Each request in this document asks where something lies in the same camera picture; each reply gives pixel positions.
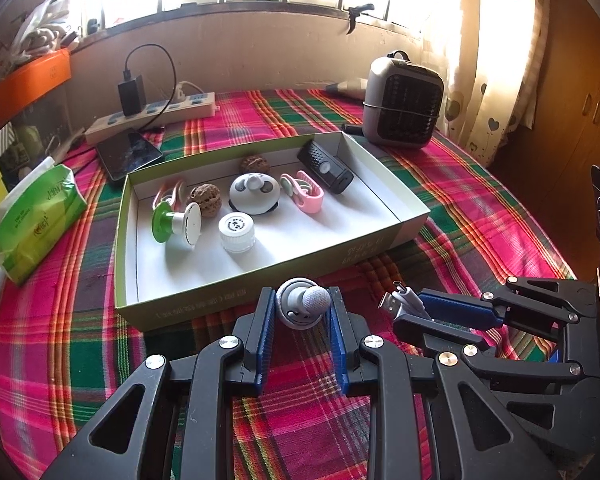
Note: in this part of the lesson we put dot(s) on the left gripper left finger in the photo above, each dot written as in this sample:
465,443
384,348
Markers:
256,332

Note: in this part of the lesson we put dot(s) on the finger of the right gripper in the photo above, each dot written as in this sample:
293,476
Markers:
460,307
432,337

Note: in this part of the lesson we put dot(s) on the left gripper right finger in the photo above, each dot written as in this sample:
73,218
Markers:
346,331

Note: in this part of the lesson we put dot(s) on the white knob round gadget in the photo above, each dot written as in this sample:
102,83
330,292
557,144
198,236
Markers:
301,303

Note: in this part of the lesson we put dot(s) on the white bottle cap jar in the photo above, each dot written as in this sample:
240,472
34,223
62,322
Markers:
237,232

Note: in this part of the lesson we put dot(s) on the panda white round gadget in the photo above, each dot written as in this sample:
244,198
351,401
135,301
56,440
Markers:
254,194

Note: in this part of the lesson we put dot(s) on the green white spool gadget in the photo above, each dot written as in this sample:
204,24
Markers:
165,223

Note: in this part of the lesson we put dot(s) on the large brown walnut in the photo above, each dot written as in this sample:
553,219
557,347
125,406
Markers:
208,198

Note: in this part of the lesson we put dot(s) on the pink clip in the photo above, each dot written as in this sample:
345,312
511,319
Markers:
306,194
173,193

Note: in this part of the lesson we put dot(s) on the black rectangular device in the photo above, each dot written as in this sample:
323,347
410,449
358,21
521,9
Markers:
325,167

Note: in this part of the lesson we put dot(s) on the small brown walnut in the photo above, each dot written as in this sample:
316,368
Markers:
254,163

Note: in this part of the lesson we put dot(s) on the green white cardboard tray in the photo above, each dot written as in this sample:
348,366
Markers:
161,284

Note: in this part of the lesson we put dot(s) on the wooden cabinet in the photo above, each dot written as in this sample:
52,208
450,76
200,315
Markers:
548,166

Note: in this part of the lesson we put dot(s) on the black smartphone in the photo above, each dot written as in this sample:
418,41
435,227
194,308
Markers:
126,152

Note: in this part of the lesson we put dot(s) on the grey black mini heater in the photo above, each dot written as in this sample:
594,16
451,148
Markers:
402,102

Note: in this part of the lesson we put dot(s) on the grey cone tool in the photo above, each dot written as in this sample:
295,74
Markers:
353,89

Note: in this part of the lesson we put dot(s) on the white plug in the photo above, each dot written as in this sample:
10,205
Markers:
181,87

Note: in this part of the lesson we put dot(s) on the green tissue pack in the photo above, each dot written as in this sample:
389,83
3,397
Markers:
34,215

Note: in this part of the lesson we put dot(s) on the white power strip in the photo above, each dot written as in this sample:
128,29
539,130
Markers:
156,114

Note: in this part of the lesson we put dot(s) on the black charger adapter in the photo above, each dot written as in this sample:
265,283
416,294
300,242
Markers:
132,96

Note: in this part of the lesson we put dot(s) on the heart pattern curtain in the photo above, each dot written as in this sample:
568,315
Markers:
496,49

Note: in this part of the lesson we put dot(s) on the orange box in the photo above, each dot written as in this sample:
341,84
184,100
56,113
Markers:
32,81

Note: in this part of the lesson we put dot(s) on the black window handle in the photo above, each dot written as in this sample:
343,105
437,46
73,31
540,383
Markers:
354,12

